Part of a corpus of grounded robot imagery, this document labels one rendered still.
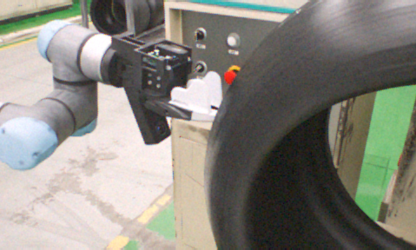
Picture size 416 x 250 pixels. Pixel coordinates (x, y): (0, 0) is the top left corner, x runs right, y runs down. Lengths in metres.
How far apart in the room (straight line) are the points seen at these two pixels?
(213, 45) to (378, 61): 0.89
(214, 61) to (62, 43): 0.61
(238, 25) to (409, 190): 0.61
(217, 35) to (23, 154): 0.72
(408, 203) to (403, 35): 0.55
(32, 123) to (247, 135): 0.34
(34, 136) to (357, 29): 0.45
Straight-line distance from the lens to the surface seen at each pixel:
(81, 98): 0.72
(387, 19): 0.35
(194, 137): 1.30
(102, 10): 4.70
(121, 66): 0.65
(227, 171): 0.45
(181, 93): 0.57
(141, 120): 0.65
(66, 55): 0.70
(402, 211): 0.86
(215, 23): 1.19
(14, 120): 0.64
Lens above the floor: 1.48
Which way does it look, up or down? 27 degrees down
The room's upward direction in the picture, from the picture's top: straight up
